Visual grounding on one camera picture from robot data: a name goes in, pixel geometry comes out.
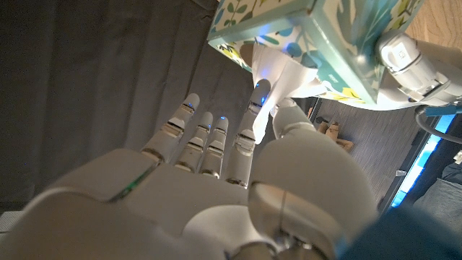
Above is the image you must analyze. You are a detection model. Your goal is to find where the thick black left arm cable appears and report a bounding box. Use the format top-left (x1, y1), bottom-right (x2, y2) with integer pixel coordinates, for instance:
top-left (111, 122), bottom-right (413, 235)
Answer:
top-left (414, 104), bottom-right (462, 145)

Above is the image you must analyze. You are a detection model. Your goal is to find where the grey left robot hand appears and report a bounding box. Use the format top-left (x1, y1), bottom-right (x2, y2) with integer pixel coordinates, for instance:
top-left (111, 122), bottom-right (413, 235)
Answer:
top-left (375, 30), bottom-right (462, 108)

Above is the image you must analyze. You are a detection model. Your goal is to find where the black backdrop curtain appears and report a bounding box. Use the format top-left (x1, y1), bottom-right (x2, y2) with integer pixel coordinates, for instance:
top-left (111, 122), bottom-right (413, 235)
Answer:
top-left (0, 0), bottom-right (261, 214)

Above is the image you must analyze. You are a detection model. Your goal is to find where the brown cardboard piece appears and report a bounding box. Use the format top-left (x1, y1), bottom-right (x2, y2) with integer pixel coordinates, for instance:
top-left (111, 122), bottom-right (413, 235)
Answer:
top-left (316, 121), bottom-right (355, 152)

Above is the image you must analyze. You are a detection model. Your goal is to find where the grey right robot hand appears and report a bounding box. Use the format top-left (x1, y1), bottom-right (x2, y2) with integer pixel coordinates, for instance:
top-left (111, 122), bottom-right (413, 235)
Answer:
top-left (0, 78), bottom-right (380, 260)

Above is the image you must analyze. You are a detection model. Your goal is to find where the white tissue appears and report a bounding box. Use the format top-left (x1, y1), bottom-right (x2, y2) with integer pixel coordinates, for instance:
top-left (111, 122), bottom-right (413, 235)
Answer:
top-left (250, 43), bottom-right (328, 145)

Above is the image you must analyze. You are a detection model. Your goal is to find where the teal floral tissue box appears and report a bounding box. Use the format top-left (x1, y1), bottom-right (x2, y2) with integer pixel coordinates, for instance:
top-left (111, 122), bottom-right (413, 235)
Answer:
top-left (207, 0), bottom-right (425, 111)

